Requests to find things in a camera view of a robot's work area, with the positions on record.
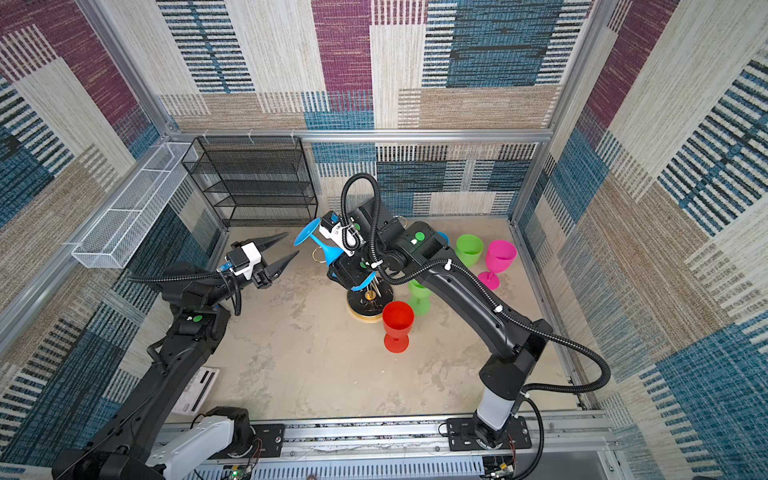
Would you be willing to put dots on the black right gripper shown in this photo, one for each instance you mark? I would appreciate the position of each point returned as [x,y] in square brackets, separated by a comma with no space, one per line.
[346,272]

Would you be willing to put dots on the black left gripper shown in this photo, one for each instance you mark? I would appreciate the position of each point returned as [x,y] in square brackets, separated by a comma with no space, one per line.
[266,277]

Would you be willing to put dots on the blue wine glass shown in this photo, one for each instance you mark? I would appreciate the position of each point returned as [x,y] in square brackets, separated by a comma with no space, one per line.
[310,233]
[443,237]

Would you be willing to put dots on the red wine glass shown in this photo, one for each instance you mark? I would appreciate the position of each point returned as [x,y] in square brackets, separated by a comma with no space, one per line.
[398,319]

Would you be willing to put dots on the green wine glass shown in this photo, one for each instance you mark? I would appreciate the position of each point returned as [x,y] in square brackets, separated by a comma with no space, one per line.
[469,249]
[420,298]

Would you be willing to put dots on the pink wine glass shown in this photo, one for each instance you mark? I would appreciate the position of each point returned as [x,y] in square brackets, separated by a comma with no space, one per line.
[499,257]

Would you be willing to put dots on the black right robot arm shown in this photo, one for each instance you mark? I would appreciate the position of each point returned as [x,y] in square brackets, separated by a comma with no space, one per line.
[377,247]

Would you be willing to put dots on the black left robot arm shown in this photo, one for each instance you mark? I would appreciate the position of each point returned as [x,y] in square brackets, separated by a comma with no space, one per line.
[202,303]

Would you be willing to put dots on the gold wine glass rack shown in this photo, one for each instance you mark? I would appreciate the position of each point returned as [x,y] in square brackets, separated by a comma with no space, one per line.
[366,305]

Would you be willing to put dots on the black mesh shelf rack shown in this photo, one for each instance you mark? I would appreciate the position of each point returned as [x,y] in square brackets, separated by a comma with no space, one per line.
[253,181]

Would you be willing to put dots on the pink white calculator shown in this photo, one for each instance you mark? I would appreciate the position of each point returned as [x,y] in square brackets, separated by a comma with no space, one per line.
[195,393]

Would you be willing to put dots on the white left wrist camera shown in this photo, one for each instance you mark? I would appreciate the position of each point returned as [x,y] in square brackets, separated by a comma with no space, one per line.
[242,260]

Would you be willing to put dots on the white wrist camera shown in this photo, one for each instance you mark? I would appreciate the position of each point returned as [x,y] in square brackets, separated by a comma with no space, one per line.
[242,260]
[343,237]

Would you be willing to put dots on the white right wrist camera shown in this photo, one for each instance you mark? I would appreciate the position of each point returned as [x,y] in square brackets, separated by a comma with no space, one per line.
[343,237]

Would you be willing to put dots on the white wire mesh basket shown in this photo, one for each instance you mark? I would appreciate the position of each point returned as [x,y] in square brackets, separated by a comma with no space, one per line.
[117,234]

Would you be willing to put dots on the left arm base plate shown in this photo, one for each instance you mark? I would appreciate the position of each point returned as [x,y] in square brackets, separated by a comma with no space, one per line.
[266,441]

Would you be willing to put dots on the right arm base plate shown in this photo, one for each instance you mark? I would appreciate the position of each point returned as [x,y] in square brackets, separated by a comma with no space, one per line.
[469,434]

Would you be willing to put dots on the aluminium front rail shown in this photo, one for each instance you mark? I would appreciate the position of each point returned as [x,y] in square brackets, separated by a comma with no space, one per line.
[565,445]

